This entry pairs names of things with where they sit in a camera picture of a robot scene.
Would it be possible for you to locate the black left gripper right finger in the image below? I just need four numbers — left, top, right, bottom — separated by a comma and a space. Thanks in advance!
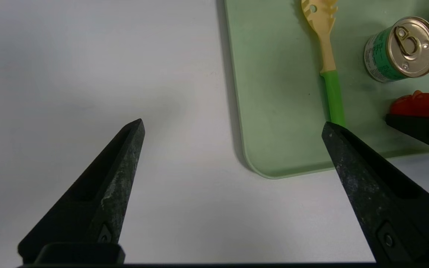
322, 122, 429, 264

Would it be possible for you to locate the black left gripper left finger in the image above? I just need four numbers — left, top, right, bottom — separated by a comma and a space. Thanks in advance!
17, 119, 145, 264

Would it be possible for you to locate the red rubber duck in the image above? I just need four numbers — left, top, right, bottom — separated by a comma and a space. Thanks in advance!
390, 90, 429, 118

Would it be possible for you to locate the yellow spaghetti spoon green handle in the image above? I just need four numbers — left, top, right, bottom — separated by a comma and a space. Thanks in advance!
301, 0, 346, 128

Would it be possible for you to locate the tin can green label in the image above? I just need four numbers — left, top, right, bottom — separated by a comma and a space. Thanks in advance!
363, 16, 429, 83

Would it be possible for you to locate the light green plastic tray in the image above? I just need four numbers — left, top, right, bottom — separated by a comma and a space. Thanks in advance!
224, 0, 429, 180

